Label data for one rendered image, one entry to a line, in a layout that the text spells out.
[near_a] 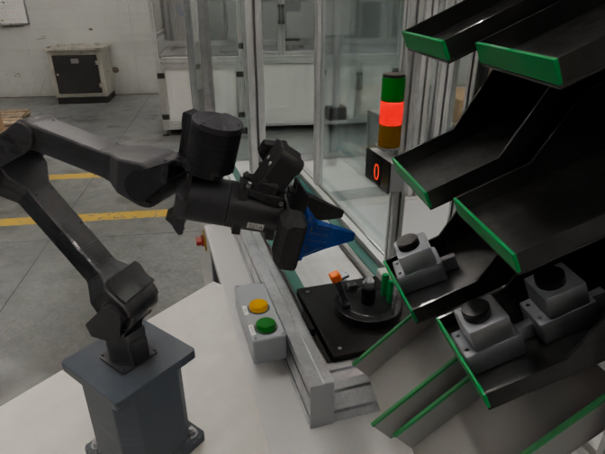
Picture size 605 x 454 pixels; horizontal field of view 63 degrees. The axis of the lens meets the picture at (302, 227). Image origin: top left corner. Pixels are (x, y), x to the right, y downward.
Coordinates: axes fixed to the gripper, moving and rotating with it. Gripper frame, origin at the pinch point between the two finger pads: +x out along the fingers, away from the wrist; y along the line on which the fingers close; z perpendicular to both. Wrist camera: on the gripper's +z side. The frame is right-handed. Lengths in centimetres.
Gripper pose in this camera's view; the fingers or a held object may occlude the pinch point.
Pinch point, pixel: (322, 220)
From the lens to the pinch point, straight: 62.4
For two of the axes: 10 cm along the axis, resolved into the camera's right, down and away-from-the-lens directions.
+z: 2.4, -8.9, -3.9
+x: 9.6, 1.7, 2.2
